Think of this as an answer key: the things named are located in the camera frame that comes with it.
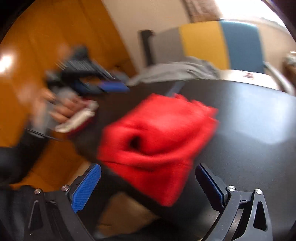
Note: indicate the person left hand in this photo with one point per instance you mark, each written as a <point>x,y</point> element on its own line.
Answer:
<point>60,109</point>

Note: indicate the grey yellow blue sofa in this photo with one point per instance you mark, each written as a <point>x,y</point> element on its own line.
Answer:
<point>233,45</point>

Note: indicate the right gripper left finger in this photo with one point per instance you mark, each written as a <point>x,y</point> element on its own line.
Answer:
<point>73,198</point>

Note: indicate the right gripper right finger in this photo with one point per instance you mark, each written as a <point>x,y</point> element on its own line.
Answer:
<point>222,199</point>

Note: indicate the white printed cushion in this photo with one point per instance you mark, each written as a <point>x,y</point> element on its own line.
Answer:
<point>253,78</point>

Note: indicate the red knit sweater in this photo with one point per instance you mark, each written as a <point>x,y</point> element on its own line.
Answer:
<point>154,145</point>

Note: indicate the grey garment on sofa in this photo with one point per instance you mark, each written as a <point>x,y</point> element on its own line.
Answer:
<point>187,69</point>

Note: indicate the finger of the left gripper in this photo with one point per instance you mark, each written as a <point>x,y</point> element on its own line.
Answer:
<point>102,87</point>
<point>80,58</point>

